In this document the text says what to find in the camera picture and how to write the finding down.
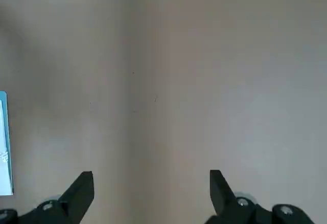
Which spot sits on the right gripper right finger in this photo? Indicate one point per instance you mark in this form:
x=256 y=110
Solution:
x=227 y=206

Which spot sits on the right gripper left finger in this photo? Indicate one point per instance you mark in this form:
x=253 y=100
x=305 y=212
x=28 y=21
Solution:
x=66 y=206

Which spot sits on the blue clipboard with metal clip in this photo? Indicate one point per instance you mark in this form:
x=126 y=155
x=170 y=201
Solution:
x=9 y=173

